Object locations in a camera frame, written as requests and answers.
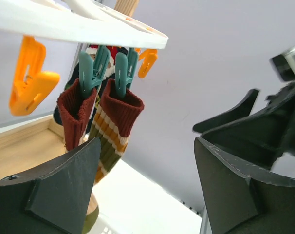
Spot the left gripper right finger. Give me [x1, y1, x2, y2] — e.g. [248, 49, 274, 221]
[194, 137, 295, 234]

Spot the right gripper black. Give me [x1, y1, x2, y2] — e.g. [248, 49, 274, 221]
[192, 82, 295, 168]

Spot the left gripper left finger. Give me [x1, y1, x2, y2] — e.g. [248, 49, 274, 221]
[0, 137, 101, 234]

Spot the cream striped sock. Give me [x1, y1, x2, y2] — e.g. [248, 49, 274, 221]
[57, 78, 97, 151]

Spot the brown patterned sock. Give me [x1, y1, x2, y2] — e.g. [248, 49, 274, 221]
[82, 78, 145, 234]

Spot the teal clothes peg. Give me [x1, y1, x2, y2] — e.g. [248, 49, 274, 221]
[115, 48, 138, 98]
[79, 45, 111, 99]

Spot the white round clip hanger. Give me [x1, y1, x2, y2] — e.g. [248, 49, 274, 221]
[0, 0, 168, 49]

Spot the white plastic basket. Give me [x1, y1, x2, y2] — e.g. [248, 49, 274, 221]
[89, 214, 202, 234]

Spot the orange clothes peg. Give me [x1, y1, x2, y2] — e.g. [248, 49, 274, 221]
[9, 36, 60, 117]

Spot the wooden hanging rack frame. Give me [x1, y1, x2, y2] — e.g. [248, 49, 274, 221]
[0, 95, 101, 179]

